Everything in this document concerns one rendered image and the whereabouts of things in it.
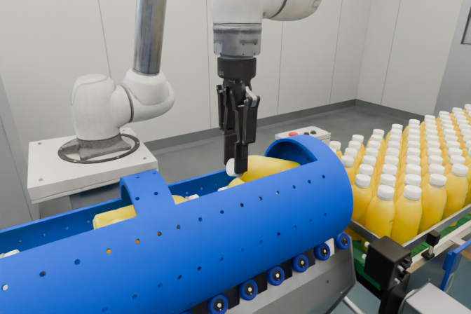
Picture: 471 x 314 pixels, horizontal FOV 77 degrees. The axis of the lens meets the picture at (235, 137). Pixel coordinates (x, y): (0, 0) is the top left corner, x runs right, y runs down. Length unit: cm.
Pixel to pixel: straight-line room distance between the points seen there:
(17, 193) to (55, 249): 180
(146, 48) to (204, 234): 77
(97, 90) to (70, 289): 75
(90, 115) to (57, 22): 225
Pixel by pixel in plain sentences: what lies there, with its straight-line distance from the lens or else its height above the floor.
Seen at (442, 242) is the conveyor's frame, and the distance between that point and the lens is 111.
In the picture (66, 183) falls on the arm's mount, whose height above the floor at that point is 104.
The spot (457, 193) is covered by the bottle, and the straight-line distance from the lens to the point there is 113.
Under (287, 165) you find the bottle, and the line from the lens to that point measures 71.
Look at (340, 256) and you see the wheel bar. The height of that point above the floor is 93.
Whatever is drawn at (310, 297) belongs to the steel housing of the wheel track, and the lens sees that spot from 86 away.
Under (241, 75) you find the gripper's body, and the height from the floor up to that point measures 142.
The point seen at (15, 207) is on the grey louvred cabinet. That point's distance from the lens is 235.
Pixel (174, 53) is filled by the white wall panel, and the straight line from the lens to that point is 357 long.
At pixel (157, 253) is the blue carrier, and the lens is 52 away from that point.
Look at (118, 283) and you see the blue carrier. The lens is 52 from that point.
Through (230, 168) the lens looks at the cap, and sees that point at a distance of 64.
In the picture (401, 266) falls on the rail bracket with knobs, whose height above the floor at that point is 98.
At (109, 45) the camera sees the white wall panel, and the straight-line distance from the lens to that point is 338.
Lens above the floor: 151
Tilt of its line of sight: 22 degrees down
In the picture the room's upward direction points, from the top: straight up
